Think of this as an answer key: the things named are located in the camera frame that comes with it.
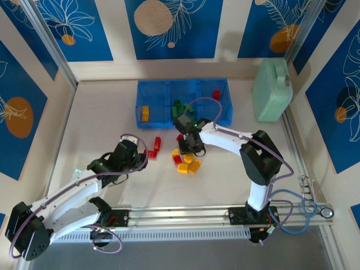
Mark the white slotted cable duct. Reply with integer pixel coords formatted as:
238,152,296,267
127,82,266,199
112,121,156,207
53,227,251,243

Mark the mint green case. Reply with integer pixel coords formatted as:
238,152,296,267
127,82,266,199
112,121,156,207
252,58,294,123

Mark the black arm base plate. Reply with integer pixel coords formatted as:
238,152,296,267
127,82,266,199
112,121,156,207
100,209,131,227
227,206,280,226

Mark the aluminium mounting rail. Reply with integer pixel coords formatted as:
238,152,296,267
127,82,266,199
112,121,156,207
109,201,335,226

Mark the aluminium frame post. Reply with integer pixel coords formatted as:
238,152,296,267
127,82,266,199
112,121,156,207
283,0,329,74
21,0,79,88

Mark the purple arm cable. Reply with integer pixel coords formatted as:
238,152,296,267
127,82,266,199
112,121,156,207
10,134,149,258
187,97,295,246

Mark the blue stethoscope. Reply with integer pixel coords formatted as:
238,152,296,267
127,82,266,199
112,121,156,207
268,174,336,236

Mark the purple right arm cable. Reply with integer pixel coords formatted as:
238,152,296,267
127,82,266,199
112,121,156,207
187,97,295,246

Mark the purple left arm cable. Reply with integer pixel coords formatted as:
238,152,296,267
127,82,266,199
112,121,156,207
10,134,149,258

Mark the blue floral wall panel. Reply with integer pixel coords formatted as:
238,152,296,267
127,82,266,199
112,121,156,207
237,0,313,59
0,39,49,181
305,21,360,175
124,0,224,61
0,0,59,82
35,0,115,63

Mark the blue plastic bin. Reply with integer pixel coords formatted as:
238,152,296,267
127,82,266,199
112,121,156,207
168,79,201,128
197,78,234,126
136,79,170,129

